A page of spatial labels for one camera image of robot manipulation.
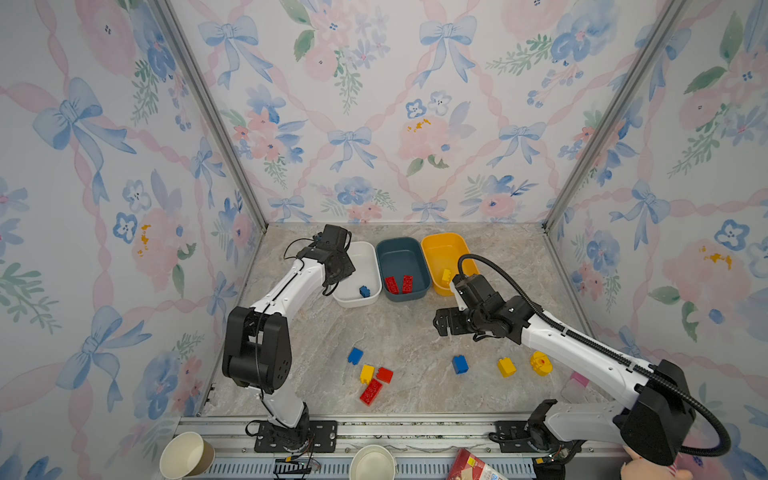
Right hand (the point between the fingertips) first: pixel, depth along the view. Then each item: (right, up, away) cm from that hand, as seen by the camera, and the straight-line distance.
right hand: (447, 318), depth 81 cm
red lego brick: (-15, +7, +20) cm, 26 cm away
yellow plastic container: (+4, +18, +27) cm, 33 cm away
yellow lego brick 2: (+17, -14, +2) cm, 22 cm away
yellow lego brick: (-22, -16, 0) cm, 27 cm away
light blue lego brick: (-26, -13, +6) cm, 29 cm away
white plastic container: (-24, +10, +27) cm, 38 cm away
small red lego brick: (-17, -16, +2) cm, 24 cm away
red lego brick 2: (-10, +7, +22) cm, 25 cm away
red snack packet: (+2, -31, -14) cm, 34 cm away
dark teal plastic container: (-10, +12, +23) cm, 28 cm away
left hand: (-29, +14, +10) cm, 34 cm away
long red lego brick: (-21, -20, -1) cm, 29 cm away
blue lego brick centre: (+4, -14, +3) cm, 15 cm away
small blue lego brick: (-24, +5, +17) cm, 30 cm away
